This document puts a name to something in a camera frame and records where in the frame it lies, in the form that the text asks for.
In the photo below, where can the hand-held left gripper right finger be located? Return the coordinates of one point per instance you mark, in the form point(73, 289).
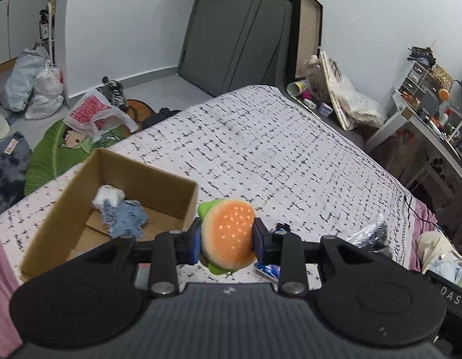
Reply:
point(257, 243)

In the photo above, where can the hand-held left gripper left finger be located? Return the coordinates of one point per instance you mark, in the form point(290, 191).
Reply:
point(195, 243)

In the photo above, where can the hamburger plush toy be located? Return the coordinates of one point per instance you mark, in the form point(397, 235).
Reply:
point(227, 232)

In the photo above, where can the brown cardboard box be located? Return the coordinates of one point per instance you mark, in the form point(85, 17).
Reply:
point(159, 194)

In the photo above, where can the blue and white plush toy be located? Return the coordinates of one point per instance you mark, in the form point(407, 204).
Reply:
point(122, 218)

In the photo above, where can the small white soft pouch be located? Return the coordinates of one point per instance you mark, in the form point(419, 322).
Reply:
point(109, 194)

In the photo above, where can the blue tissue packet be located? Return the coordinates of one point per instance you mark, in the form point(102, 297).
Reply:
point(268, 270)

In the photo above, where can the light blue patterned cloth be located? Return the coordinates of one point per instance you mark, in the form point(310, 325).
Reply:
point(449, 269)

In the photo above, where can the cream cloth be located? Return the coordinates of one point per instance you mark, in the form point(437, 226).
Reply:
point(433, 245)

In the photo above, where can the white black-dashed printed blanket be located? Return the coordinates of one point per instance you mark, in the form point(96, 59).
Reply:
point(272, 149)

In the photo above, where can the black bag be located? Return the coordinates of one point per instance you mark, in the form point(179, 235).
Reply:
point(159, 117)

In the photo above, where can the brown round mat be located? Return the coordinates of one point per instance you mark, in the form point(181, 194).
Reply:
point(139, 110)

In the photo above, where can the small purple box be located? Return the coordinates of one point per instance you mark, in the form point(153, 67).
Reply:
point(325, 109)

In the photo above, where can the small pink item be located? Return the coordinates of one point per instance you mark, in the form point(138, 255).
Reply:
point(307, 94)

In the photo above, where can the paper cup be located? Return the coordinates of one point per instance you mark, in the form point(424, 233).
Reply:
point(297, 88)

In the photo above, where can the red-print plastic bag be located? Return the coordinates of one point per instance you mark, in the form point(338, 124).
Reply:
point(90, 110)

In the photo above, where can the green leaf rug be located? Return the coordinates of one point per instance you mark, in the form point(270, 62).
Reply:
point(47, 157)

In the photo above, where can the cream tote bag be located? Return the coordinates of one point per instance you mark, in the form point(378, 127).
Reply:
point(354, 101)

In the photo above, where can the beige plush figure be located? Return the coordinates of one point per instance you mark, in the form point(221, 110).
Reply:
point(312, 65)

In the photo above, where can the white desk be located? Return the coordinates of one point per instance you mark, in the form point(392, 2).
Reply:
point(403, 119)

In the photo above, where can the pink bed sheet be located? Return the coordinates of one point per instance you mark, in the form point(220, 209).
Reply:
point(2, 269)

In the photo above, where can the dark tie-dye cloth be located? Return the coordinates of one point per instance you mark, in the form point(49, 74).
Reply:
point(6, 172)

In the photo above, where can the white plastic bag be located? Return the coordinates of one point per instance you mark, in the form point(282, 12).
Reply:
point(47, 93)

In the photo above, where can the brown framed board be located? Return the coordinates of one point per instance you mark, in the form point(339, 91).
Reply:
point(309, 37)

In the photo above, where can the grey door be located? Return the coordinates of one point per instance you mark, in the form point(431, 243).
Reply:
point(234, 30)

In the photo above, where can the orange fruit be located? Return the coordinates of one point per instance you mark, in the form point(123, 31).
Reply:
point(444, 94)

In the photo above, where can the small drawer organizer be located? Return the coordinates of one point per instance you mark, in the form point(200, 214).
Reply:
point(418, 76)

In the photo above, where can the wicker basket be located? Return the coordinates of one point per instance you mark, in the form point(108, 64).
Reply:
point(442, 76)

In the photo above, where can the grey plastic bag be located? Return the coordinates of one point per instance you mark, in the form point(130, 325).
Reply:
point(21, 78)

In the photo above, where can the white rack with bottle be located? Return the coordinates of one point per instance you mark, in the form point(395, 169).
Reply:
point(45, 30)

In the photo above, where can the white lower cabinet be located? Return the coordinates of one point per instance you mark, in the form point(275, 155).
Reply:
point(17, 22)

